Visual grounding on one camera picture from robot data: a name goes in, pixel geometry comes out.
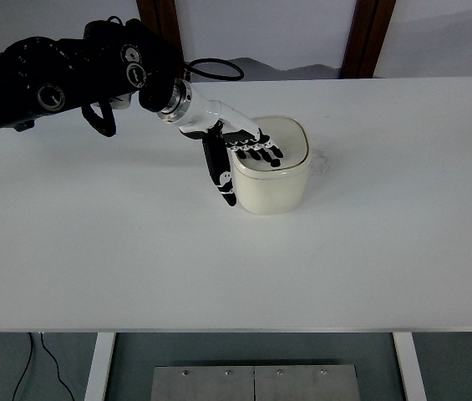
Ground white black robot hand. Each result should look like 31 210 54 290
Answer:
178 96 284 206

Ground cream white trash can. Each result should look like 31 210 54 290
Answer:
232 116 312 216

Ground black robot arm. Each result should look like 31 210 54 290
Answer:
0 17 283 205

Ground right white table leg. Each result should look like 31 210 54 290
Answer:
393 332 428 401

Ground white table leg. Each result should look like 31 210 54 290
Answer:
393 332 428 401
84 332 116 401

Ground left white table leg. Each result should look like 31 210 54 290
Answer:
84 332 116 401

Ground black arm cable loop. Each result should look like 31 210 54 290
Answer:
184 58 245 82

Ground left brown wooden post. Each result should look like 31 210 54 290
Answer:
136 0 184 62

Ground brown wooden post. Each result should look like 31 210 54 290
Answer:
339 0 396 79
136 0 184 62

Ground right brown wooden post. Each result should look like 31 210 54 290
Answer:
339 0 396 79

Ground grey metal base plate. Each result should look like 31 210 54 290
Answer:
151 365 360 400

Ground black floor cable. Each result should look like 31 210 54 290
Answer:
12 332 76 401

